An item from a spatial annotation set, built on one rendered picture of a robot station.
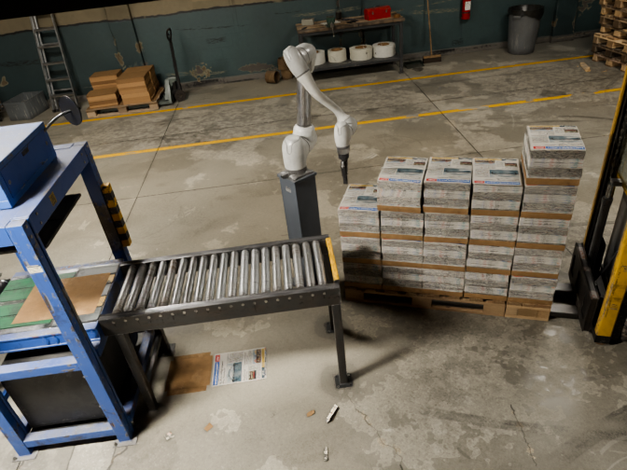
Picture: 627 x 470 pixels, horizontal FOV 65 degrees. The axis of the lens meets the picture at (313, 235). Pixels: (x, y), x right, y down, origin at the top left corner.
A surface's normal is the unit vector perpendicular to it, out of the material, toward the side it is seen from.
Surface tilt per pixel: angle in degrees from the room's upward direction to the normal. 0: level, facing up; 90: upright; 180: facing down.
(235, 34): 90
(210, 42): 90
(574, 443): 0
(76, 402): 90
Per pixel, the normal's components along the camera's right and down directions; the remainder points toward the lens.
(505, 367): -0.10, -0.83
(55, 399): 0.09, 0.54
